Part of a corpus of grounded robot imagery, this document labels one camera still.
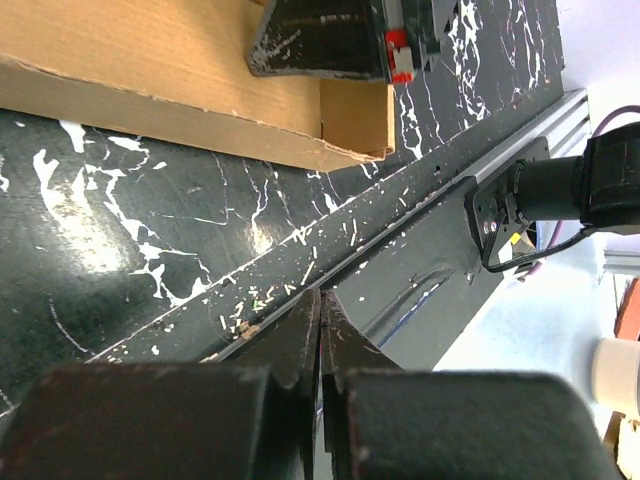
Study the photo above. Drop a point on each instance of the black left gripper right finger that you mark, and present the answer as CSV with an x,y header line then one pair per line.
x,y
384,422

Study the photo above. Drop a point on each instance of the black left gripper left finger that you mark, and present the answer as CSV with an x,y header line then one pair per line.
x,y
252,417

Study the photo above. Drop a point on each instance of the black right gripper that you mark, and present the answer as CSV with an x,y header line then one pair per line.
x,y
346,39

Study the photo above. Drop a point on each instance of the brown cardboard box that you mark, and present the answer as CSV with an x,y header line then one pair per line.
x,y
176,71

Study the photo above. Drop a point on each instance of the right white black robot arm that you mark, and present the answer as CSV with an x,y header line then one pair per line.
x,y
599,188

